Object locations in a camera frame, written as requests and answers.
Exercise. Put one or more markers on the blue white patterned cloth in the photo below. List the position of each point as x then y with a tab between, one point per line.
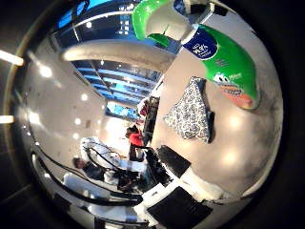
190	111

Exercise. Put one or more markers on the green spray bottle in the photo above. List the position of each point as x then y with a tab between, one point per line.
228	63

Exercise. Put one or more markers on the person in red top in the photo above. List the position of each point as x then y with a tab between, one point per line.
136	140

